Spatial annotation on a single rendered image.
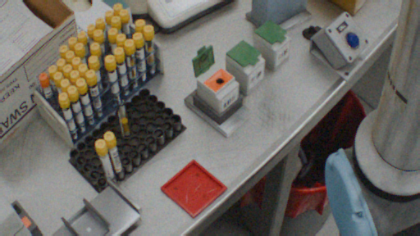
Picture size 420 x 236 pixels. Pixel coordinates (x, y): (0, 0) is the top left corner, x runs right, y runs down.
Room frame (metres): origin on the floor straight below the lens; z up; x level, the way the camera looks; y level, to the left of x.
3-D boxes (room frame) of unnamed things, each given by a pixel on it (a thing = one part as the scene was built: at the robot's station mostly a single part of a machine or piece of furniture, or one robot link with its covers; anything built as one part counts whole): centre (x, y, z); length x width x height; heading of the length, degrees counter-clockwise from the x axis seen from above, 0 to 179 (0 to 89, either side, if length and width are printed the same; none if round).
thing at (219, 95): (0.58, -0.01, 0.92); 0.05 x 0.04 x 0.06; 45
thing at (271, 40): (0.68, -0.10, 0.91); 0.05 x 0.04 x 0.07; 45
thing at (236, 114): (0.58, -0.01, 0.89); 0.09 x 0.05 x 0.04; 45
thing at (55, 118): (0.62, 0.18, 0.91); 0.20 x 0.10 x 0.07; 135
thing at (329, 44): (0.71, -0.21, 0.92); 0.13 x 0.07 x 0.08; 45
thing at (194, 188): (0.45, 0.02, 0.88); 0.07 x 0.07 x 0.01; 45
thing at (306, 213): (0.83, -0.21, 0.22); 0.38 x 0.37 x 0.44; 135
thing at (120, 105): (0.53, 0.12, 0.93); 0.01 x 0.01 x 0.10; 45
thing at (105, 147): (0.52, 0.13, 0.93); 0.17 x 0.09 x 0.11; 135
